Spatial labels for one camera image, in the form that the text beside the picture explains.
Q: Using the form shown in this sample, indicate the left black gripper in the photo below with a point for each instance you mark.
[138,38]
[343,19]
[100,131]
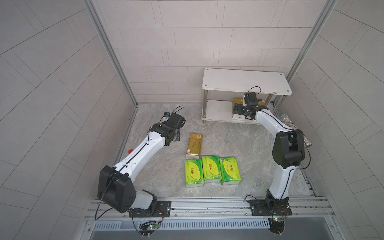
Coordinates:
[177,136]

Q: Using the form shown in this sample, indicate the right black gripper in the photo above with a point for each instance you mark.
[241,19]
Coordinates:
[240,111]

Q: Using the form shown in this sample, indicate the green tissue pack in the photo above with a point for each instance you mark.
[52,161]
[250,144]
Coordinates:
[211,169]
[194,173]
[230,171]

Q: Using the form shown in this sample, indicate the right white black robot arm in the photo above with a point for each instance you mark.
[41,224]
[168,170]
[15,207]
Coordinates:
[288,149]

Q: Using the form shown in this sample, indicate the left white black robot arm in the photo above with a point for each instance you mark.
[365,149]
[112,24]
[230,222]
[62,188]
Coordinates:
[116,184]

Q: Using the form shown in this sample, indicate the white two-tier shelf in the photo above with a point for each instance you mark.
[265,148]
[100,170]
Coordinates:
[238,82]

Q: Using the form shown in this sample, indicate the sparkly tube on black stand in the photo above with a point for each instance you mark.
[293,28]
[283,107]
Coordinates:
[286,120]

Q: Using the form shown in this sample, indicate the left circuit board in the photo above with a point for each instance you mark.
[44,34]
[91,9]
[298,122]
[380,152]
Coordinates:
[146,229]

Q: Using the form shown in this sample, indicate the circuit board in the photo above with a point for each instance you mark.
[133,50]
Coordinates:
[277,226]
[146,229]

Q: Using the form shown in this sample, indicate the right circuit board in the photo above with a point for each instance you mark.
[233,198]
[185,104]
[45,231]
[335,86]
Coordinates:
[277,226]

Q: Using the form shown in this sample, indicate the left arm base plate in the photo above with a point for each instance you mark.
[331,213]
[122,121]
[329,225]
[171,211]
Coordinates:
[157,209]

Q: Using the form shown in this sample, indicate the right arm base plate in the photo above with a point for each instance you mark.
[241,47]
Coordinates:
[258,207]

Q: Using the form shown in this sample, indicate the aluminium rail frame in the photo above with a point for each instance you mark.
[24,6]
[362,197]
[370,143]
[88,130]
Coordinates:
[239,208]

